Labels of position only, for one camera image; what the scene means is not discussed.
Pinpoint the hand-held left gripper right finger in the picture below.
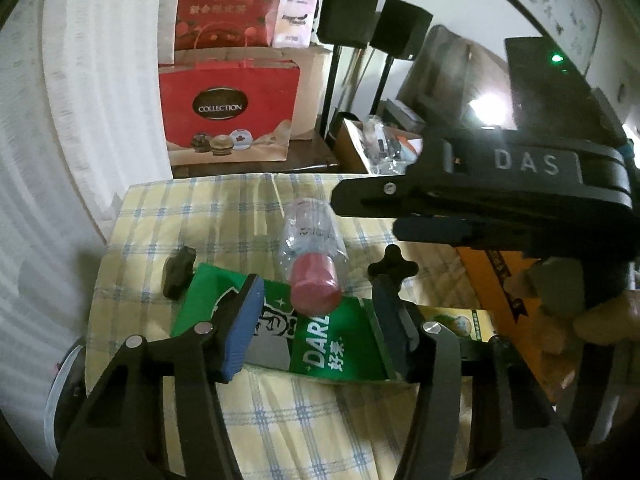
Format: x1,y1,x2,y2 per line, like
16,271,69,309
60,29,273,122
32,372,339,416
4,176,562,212
372,275,583,480

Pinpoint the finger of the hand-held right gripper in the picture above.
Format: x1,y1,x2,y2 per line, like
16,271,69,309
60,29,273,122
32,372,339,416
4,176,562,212
392,215,592,259
330,172,629,222

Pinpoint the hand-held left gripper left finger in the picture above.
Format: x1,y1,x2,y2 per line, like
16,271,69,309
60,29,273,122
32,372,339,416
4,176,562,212
52,274,266,480

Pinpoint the green toothpaste box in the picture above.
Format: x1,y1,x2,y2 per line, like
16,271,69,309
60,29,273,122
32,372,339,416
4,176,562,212
170,262,416,383

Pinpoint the orange cardboard box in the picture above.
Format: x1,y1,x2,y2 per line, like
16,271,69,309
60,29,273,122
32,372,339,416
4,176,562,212
457,247,576,406

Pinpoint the clear bottle with pink cap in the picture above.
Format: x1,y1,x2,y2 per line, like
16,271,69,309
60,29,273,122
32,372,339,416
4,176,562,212
279,199,348,312

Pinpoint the person's right hand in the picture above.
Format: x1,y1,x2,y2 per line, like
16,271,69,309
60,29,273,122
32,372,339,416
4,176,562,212
525,256,640,396

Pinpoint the open box of small clutter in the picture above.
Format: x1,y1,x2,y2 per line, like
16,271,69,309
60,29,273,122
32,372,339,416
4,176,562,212
332,110,426,176

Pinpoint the black star knob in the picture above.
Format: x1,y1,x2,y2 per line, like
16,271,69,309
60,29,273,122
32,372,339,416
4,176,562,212
367,245,418,281

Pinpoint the glowing small lamp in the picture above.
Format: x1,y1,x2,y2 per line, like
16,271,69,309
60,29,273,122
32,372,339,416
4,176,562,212
469,91,507,128

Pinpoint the yellow-green carton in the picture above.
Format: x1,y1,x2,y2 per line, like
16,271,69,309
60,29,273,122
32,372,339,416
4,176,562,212
417,305,498,343

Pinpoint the black mini tripod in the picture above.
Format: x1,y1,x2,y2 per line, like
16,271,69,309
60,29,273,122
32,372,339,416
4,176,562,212
162,247,198,301

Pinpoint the black speaker stand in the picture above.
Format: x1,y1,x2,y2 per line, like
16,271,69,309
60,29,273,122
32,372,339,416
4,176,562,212
320,45,346,138
370,57,396,116

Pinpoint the brown sofa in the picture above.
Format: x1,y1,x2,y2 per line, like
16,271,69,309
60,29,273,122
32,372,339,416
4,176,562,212
395,24,511,131

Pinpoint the yellow checked tablecloth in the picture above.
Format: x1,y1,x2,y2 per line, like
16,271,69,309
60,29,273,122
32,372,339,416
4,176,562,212
85,172,566,480

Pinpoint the black speaker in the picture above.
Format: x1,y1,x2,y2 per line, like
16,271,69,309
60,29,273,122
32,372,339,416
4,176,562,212
370,0,434,61
317,0,383,50

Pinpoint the pink tissue pack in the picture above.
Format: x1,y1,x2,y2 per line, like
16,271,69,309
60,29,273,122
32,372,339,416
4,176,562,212
272,0,319,48

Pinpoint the white round object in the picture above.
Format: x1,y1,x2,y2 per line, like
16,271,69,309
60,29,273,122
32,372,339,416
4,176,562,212
47,345,88,466

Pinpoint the red floral gift bag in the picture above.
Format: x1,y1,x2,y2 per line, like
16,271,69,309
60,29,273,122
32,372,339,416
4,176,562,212
174,0,290,52

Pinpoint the white sheer curtain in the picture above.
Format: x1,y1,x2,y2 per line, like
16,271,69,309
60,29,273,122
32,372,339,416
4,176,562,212
0,0,188,476

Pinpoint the red paper bag with handles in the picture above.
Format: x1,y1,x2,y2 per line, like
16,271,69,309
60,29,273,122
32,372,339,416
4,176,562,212
159,25,302,167

